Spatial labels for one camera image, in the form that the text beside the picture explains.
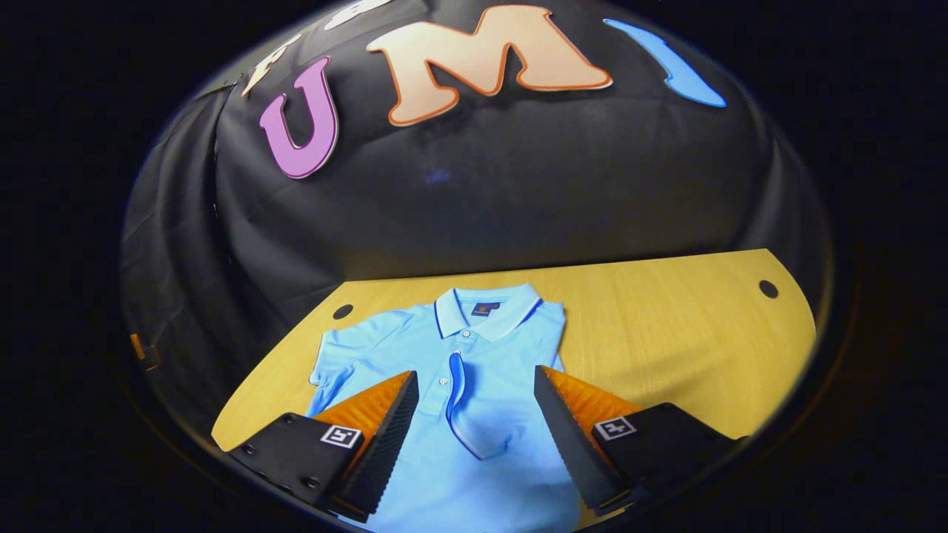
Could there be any light blue polo T-shirt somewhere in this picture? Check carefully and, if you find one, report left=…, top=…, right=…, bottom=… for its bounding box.
left=306, top=284, right=586, bottom=533

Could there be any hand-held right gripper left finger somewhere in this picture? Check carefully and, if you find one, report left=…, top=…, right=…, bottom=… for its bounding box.
left=226, top=370, right=420, bottom=519

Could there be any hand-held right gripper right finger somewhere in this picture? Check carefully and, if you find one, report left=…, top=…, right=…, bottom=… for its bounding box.
left=533, top=364, right=745, bottom=517

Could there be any black backdrop cloth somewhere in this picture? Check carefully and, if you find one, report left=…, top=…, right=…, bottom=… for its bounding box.
left=118, top=0, right=838, bottom=445

